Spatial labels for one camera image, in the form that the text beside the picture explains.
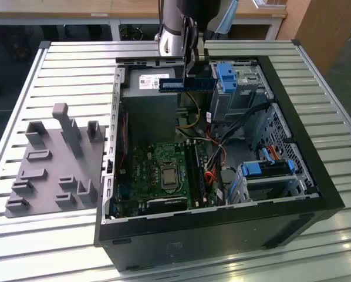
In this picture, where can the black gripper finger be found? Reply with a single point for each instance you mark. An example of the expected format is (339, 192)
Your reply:
(202, 41)
(190, 47)

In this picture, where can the blue RAM stick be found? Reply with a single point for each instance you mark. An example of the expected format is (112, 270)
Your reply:
(175, 85)

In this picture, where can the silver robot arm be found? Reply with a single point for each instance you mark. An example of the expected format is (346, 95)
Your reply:
(171, 17)

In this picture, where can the blue disk carrier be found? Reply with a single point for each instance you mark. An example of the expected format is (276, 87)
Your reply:
(226, 77)

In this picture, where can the grey metal drive cage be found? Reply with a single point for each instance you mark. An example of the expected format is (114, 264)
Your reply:
(240, 102)

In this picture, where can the grey power supply unit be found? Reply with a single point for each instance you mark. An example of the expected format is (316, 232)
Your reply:
(149, 111)

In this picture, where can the wooden cabinet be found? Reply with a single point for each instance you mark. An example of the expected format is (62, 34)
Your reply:
(325, 29)

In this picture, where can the silver CPU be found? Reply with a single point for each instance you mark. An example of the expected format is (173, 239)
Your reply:
(169, 178)

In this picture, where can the hard disk in blue carrier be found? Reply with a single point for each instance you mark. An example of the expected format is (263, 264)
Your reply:
(253, 170)

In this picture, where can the green motherboard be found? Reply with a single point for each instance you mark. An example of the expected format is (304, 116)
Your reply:
(140, 176)

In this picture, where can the black graphics card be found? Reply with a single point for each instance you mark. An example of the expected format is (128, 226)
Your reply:
(166, 204)

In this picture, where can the grey metal disk bay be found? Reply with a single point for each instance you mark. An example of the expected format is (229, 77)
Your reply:
(269, 188)

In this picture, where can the black PC case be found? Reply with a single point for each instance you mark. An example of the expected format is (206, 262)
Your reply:
(193, 241)

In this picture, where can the grey parts rack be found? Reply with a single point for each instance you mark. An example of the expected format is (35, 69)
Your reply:
(46, 191)

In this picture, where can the wooden desk with white frame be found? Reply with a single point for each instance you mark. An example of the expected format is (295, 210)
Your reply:
(46, 10)

